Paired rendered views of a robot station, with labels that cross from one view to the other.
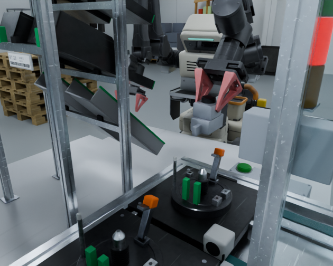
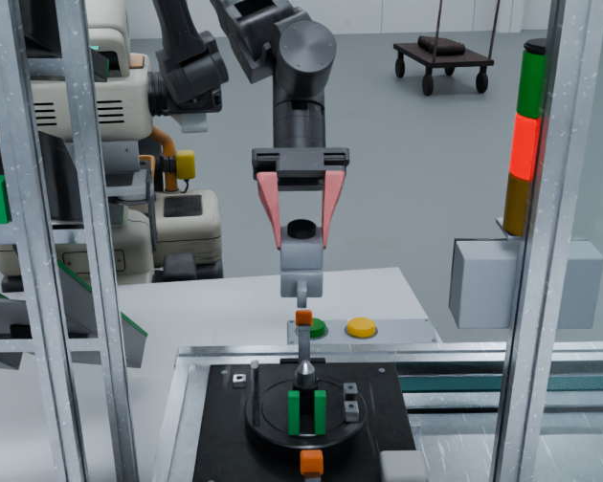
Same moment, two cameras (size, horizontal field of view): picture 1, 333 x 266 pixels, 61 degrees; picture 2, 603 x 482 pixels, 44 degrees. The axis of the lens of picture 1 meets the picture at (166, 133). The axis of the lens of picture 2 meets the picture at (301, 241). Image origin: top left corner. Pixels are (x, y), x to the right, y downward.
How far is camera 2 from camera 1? 0.40 m
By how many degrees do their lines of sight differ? 36
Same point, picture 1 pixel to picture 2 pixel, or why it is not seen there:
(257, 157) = (489, 318)
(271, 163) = (535, 324)
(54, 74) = (49, 276)
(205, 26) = not seen: hidden behind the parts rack
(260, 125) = (494, 273)
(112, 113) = (78, 312)
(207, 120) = (318, 271)
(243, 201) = (371, 392)
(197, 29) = not seen: hidden behind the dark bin
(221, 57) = (302, 142)
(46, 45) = (40, 220)
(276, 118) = (540, 262)
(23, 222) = not seen: outside the picture
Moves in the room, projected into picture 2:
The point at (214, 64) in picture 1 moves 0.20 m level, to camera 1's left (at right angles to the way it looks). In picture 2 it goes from (297, 160) to (118, 205)
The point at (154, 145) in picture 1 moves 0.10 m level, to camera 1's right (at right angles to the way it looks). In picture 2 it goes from (135, 348) to (206, 321)
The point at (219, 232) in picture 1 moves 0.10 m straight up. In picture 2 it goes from (402, 462) to (408, 381)
